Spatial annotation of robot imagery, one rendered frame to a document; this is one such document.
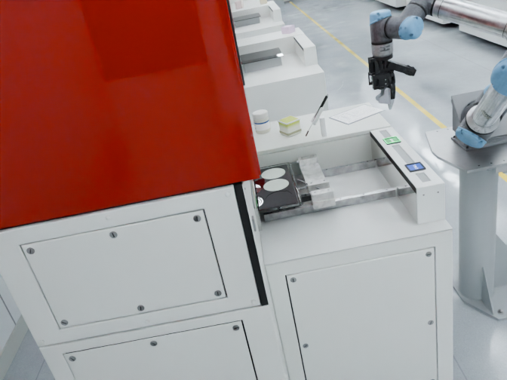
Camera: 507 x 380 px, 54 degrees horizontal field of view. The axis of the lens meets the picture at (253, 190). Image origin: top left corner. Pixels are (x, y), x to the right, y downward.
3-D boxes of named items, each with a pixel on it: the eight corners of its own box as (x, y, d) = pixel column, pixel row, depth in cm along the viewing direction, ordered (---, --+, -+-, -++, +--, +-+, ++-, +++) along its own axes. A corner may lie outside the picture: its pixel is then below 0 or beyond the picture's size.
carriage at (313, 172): (314, 209, 181) (313, 203, 180) (299, 169, 214) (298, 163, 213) (335, 205, 181) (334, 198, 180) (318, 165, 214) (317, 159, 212)
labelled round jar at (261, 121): (256, 135, 228) (252, 115, 223) (255, 130, 234) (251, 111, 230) (271, 132, 228) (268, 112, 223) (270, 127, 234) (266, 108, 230)
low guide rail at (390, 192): (265, 222, 186) (263, 215, 185) (264, 219, 188) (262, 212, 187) (396, 196, 185) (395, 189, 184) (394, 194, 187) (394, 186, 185)
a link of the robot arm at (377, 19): (382, 13, 168) (363, 13, 174) (384, 46, 173) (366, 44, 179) (397, 7, 171) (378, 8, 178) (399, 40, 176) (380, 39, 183)
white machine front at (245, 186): (261, 305, 144) (233, 185, 127) (247, 184, 217) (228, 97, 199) (271, 304, 144) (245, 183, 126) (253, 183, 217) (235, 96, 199)
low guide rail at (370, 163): (259, 190, 210) (258, 183, 209) (259, 188, 212) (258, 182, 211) (375, 167, 209) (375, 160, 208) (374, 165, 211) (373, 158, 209)
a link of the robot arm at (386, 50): (388, 38, 181) (395, 42, 174) (389, 51, 183) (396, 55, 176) (368, 42, 182) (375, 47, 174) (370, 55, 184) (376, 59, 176)
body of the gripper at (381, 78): (368, 87, 189) (366, 55, 184) (391, 82, 189) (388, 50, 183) (374, 92, 182) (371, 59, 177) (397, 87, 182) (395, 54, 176)
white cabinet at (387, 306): (299, 430, 199) (264, 266, 162) (275, 283, 285) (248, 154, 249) (457, 401, 197) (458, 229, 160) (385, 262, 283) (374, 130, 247)
